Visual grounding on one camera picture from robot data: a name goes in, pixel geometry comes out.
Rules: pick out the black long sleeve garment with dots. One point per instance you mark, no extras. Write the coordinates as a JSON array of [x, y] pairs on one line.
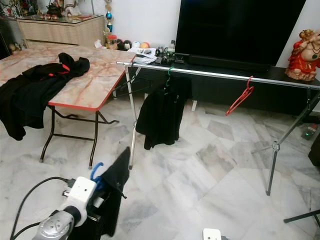
[[117, 175]]

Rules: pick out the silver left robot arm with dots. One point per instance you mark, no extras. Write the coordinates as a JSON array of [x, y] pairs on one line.
[[57, 227]]

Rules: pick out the red plastic hanger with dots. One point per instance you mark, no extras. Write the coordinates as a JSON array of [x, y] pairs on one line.
[[65, 68], [239, 100]]

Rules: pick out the green plastic hanger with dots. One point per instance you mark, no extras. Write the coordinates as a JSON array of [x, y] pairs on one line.
[[170, 72]]

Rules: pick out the black shirt small chest logo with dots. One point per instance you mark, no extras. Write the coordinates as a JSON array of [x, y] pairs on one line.
[[162, 115]]

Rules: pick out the marble pattern folding table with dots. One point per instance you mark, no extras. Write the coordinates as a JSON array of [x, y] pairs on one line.
[[95, 80]]

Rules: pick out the black garment pile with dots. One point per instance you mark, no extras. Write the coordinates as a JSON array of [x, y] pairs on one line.
[[35, 95]]

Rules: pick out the stack of white papers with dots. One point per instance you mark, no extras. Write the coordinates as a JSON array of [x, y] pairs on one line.
[[142, 55]]

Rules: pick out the black low TV console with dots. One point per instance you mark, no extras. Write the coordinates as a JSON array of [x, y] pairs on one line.
[[215, 92]]

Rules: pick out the black round plush toy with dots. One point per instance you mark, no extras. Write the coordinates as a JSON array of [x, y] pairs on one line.
[[125, 45]]

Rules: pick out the jar with red lid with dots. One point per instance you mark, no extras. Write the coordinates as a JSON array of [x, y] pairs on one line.
[[112, 43]]

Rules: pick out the white blue ball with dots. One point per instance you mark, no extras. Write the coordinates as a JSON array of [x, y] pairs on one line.
[[135, 44]]

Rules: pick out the orange ball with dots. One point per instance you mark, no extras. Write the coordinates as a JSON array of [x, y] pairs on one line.
[[145, 45]]

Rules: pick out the silver metal clothes rack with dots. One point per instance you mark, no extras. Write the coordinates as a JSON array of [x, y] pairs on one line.
[[205, 73]]

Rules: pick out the light wooden sideboard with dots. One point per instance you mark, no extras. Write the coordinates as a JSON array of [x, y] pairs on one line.
[[60, 31]]

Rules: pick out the blue hanging bauble ornament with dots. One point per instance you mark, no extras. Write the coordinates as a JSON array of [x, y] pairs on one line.
[[109, 16]]

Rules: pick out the black display shelf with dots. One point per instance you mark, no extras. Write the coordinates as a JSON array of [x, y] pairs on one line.
[[7, 37]]

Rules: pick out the black soundbar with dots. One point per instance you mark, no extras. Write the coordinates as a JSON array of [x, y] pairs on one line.
[[225, 62]]

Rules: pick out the grey red power strip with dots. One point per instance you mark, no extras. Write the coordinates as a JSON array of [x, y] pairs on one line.
[[310, 132]]

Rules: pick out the black flat screen television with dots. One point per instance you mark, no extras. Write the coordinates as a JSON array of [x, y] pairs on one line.
[[237, 30]]

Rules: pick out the red laughing Buddha statue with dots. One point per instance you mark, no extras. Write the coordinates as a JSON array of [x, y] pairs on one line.
[[302, 57]]

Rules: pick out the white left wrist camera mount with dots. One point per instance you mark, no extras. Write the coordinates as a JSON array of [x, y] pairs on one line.
[[80, 192]]

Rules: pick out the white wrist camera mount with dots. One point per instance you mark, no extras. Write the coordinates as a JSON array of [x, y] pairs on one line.
[[212, 235], [80, 192]]

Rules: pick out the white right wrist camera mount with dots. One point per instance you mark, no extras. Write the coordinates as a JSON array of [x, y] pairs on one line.
[[212, 235]]

